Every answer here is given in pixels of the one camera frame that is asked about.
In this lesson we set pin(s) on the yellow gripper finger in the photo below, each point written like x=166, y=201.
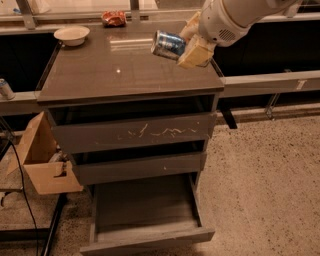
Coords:
x=197, y=52
x=190, y=32

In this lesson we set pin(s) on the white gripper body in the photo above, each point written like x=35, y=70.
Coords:
x=216, y=24

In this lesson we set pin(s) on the blue silver redbull can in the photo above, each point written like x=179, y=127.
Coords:
x=168, y=45

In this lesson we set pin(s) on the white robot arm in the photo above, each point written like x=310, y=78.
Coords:
x=247, y=12

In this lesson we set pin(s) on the grey drawer cabinet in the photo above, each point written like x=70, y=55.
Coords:
x=128, y=48

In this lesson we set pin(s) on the grey top drawer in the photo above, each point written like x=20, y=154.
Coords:
x=132, y=133

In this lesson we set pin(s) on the grey middle drawer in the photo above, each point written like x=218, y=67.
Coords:
x=105, y=172

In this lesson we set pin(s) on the grey open bottom drawer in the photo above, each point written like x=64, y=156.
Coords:
x=142, y=215

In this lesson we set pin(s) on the silver can on ledge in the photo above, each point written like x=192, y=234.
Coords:
x=5, y=90

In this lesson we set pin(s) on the grey metal railing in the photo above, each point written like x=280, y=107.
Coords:
x=61, y=88

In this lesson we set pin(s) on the crumpled orange snack bag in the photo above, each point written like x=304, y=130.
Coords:
x=113, y=18

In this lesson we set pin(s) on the white ceramic bowl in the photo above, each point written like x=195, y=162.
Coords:
x=72, y=35

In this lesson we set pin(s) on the open cardboard box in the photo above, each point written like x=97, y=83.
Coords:
x=36, y=150

